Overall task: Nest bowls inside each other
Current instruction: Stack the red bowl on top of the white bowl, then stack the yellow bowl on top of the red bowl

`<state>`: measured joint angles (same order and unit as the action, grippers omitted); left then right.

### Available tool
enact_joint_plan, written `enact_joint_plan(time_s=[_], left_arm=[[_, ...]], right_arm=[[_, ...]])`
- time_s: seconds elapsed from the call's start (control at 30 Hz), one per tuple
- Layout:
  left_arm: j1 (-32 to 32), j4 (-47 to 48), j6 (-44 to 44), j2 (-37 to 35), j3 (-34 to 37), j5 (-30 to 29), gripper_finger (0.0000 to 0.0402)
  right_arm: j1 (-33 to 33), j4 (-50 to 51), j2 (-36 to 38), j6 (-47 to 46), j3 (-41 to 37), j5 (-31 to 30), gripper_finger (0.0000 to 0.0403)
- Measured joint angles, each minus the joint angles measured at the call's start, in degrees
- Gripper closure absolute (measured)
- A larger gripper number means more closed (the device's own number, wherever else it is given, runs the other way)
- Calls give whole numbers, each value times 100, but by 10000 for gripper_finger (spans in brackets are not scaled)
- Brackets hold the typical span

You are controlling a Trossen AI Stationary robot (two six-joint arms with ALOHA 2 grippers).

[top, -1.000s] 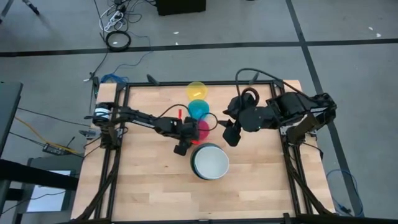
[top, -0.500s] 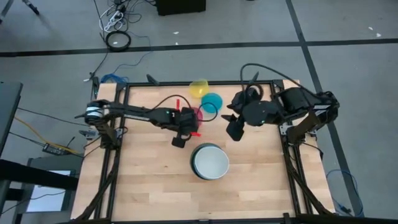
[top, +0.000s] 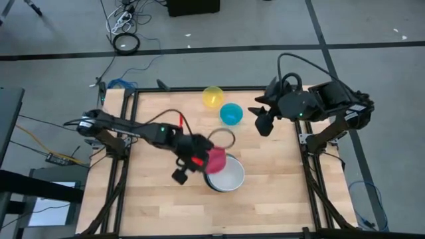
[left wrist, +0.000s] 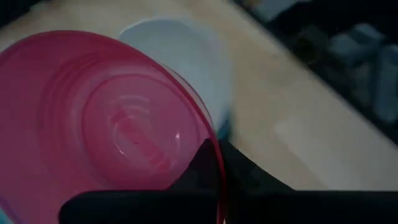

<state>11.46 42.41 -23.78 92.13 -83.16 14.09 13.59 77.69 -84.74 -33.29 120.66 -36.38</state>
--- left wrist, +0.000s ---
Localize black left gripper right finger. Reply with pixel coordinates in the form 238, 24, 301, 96
218, 139, 398, 224

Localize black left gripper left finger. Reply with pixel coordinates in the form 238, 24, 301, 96
58, 138, 220, 224

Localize pink translucent plastic bowl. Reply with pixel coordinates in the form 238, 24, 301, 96
0, 30, 226, 224

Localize white plastic bowl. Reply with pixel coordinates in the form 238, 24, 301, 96
117, 17, 234, 133

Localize black aluminium table frame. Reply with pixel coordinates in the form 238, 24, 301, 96
231, 0, 398, 146

